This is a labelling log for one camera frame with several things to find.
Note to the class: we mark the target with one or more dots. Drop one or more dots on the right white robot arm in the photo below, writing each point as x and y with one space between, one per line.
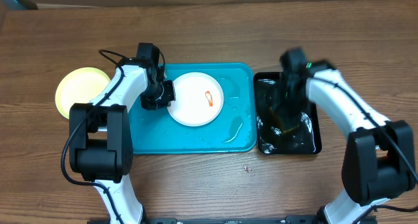
379 161

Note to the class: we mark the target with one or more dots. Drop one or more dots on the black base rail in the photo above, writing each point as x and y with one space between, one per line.
290 219

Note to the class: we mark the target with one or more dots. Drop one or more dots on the yellow plate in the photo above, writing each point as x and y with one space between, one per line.
79 86

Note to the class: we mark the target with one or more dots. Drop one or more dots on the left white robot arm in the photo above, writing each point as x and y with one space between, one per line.
99 150

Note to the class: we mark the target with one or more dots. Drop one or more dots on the small crumb debris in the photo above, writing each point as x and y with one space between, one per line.
248 169

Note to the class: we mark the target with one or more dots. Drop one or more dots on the white plate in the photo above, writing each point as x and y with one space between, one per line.
198 99

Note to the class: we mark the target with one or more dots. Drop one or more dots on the teal plastic tray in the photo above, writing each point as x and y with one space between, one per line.
234 129

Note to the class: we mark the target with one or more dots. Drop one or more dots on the green yellow sponge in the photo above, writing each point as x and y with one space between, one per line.
287 126

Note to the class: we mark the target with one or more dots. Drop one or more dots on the black rectangular water tray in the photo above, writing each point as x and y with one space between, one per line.
271 140

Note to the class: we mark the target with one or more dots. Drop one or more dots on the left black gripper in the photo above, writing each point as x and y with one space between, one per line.
151 106

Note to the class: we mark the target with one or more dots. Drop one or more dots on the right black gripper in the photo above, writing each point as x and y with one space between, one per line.
281 111

